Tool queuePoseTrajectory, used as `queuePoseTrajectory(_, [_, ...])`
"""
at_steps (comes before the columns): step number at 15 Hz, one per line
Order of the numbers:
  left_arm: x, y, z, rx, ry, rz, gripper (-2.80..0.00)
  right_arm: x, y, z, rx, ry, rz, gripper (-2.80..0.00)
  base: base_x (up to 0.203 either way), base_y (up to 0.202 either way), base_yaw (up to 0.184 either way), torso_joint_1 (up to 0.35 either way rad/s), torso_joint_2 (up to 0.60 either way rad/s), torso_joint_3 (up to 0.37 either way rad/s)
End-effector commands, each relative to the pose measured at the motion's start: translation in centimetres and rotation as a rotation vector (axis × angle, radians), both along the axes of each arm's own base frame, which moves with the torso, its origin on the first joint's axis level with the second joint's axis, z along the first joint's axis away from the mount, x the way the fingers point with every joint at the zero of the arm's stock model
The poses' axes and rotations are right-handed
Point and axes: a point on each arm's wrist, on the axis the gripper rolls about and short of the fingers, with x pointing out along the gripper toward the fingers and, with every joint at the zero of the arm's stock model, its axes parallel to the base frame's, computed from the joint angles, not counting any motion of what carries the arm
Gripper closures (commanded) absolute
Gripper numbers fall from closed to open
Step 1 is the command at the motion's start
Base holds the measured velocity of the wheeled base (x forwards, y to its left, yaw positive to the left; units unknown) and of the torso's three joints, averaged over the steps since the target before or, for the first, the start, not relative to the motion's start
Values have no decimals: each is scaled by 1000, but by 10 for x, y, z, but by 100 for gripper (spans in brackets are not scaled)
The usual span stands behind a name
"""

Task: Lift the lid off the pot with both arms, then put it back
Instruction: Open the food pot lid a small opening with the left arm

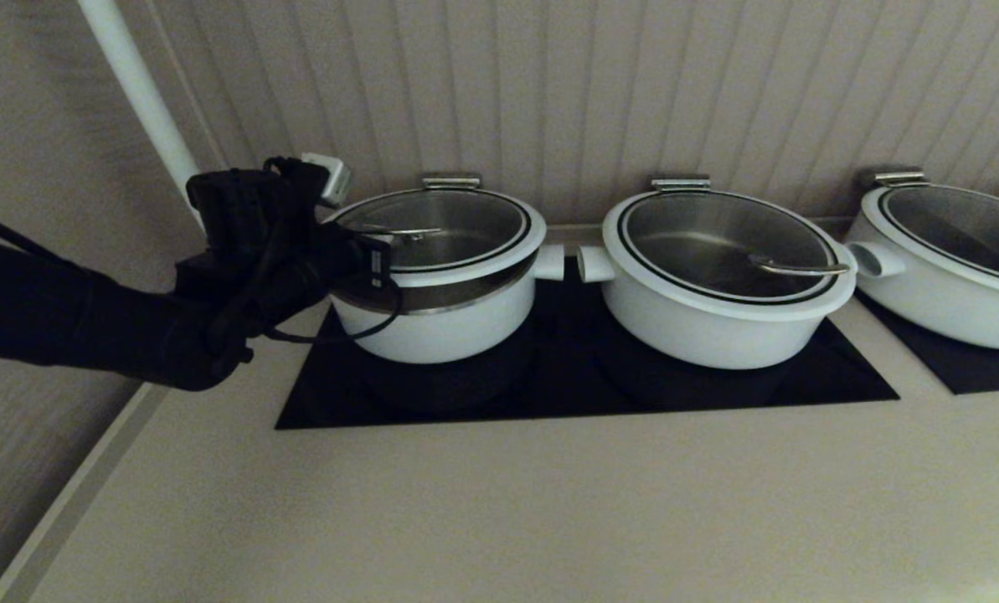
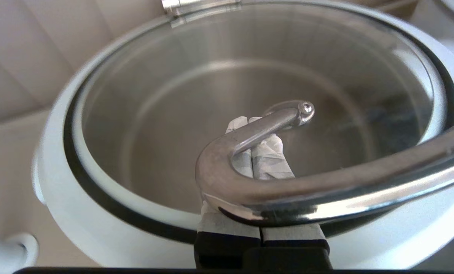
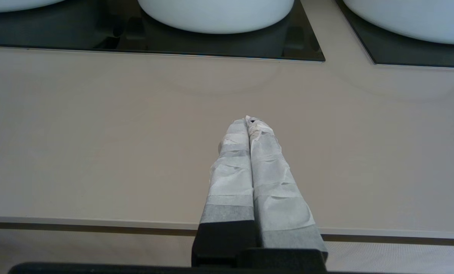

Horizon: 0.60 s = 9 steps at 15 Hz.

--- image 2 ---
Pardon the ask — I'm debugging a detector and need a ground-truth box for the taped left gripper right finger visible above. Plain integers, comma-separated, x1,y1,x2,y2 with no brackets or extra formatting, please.
249,117,331,252

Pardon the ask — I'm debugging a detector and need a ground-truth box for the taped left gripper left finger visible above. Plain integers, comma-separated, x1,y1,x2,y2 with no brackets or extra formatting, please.
194,116,261,269

